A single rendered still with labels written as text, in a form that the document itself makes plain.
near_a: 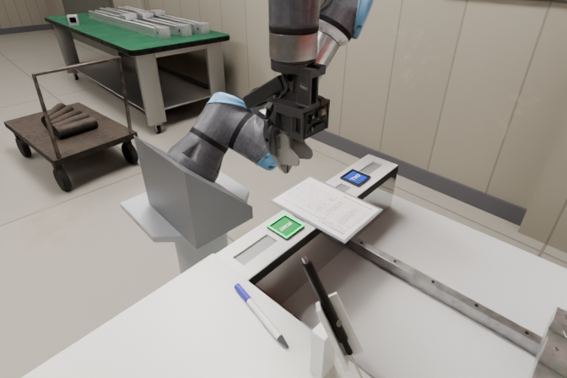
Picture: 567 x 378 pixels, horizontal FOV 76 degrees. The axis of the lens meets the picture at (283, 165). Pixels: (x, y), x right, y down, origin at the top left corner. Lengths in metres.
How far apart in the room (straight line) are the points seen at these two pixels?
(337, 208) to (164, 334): 0.43
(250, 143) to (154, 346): 0.54
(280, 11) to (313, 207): 0.44
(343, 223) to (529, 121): 1.81
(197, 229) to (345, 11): 0.65
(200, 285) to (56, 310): 1.51
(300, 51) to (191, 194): 0.44
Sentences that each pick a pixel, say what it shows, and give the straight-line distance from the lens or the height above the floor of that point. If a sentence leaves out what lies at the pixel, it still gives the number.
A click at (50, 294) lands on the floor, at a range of 2.22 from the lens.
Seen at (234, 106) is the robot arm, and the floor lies 1.10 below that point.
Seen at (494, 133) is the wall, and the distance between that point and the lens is 2.52.
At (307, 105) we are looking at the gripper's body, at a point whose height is 1.25.
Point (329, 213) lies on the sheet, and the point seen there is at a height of 0.96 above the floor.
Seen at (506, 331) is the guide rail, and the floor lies 0.84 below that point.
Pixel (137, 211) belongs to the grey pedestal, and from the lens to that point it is 1.11.
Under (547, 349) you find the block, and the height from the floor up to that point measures 0.91.
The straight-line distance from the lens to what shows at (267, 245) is 0.72.
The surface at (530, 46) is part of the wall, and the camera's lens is 2.37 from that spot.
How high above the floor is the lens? 1.45
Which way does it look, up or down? 30 degrees down
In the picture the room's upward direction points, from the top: straight up
